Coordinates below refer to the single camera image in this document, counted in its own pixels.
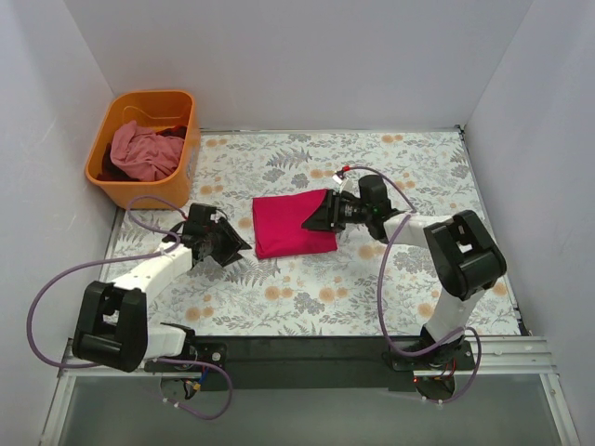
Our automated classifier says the aluminium frame rail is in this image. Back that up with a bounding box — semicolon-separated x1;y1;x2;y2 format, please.
41;336;580;445

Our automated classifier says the floral patterned table mat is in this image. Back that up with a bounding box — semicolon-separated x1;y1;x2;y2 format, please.
92;130;520;336

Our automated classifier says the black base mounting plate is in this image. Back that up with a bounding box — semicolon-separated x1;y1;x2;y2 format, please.
143;334;476;394

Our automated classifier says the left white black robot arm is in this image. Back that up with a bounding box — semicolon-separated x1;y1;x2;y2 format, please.
72;203;251;372

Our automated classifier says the light pink shirt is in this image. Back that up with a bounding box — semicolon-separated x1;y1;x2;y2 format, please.
110;120;187;183

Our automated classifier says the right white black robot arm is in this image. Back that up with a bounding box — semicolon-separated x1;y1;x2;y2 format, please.
301;168;507;370

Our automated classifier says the magenta t shirt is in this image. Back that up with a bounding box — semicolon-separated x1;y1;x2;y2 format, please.
252;190;337;260

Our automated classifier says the orange plastic laundry basket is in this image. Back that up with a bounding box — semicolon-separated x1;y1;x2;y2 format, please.
85;90;201;209

